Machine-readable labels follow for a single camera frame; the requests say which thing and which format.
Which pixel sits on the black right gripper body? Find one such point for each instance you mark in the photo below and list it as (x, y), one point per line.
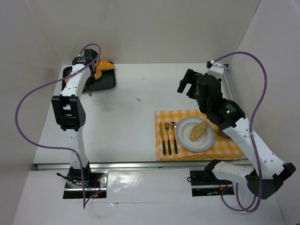
(191, 83)

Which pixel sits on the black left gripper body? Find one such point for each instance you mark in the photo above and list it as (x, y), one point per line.
(89, 88)

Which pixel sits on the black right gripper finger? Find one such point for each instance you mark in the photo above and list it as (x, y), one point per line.
(189, 78)
(192, 91)

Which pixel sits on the long baguette bread roll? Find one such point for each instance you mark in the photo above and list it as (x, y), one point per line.
(198, 130)

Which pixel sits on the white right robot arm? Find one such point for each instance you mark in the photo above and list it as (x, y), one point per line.
(267, 173)

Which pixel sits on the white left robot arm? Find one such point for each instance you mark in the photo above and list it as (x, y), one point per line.
(70, 114)

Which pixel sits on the striped triangular bread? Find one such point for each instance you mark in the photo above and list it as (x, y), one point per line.
(105, 65)

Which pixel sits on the white paper cup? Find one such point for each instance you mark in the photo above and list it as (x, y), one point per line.
(222, 134)

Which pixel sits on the black serving tray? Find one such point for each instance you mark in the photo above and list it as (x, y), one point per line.
(107, 81)

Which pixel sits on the white blue-rimmed plate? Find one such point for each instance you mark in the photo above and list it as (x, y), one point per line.
(184, 129)

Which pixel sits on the gold spoon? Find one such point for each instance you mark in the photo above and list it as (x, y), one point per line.
(173, 126)

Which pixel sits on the gold fork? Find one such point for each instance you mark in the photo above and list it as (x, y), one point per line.
(167, 128)

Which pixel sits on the gold table knife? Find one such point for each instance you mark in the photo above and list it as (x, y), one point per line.
(162, 138)

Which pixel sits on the yellow checkered cloth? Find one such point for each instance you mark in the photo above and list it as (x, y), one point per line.
(222, 148)

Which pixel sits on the glazed ring donut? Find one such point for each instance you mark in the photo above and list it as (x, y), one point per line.
(98, 74)

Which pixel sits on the aluminium rail right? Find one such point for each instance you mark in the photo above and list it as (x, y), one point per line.
(228, 86)

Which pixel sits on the aluminium rail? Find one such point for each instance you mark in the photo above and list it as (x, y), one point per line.
(133, 165)
(228, 86)

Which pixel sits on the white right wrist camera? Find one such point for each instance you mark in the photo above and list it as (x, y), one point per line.
(215, 69)

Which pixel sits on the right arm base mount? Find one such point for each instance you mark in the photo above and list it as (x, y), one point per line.
(204, 185)

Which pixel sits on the aluminium rail front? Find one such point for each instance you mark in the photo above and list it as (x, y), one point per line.
(133, 165)

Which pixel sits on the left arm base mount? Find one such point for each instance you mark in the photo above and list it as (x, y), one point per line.
(95, 189)

